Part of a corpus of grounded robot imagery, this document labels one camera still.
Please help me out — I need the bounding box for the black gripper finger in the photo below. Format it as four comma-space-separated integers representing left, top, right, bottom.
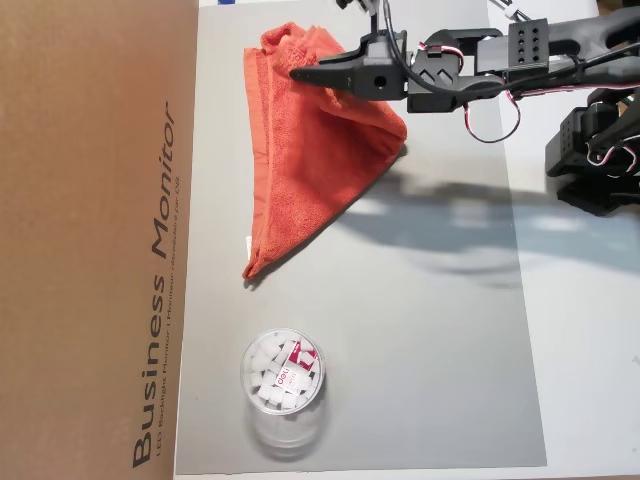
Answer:
318, 39, 374, 69
289, 65, 357, 94

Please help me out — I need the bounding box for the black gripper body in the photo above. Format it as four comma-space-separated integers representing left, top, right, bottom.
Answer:
352, 29, 409, 101

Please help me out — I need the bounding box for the orange terry towel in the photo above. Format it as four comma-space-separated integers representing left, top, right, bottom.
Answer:
241, 21, 409, 281

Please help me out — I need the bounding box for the black perforated clamp plate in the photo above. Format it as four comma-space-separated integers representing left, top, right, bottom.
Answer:
556, 174, 640, 217

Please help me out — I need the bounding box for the red white eraser wrapper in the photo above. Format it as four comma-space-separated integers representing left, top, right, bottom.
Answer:
285, 339, 320, 367

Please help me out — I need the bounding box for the brown cardboard monitor box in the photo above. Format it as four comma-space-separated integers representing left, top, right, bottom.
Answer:
0, 0, 201, 480

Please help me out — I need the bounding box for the white eraser with red label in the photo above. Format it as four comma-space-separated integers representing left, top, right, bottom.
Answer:
272, 367, 312, 394

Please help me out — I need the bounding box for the grey table mat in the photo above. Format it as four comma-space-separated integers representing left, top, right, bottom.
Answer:
173, 0, 549, 476

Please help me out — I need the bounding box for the clear plastic jar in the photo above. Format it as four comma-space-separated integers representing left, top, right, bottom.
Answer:
238, 327, 329, 461

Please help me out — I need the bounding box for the black camera cable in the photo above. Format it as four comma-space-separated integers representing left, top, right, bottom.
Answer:
380, 0, 591, 94

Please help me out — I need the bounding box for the black square wrist camera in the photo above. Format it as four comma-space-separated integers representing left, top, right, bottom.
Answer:
333, 0, 384, 16

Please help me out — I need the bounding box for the black power cable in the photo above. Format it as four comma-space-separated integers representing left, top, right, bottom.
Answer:
492, 0, 535, 24
488, 0, 534, 24

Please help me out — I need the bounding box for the red white servo wire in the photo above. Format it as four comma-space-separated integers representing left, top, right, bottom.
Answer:
460, 47, 522, 145

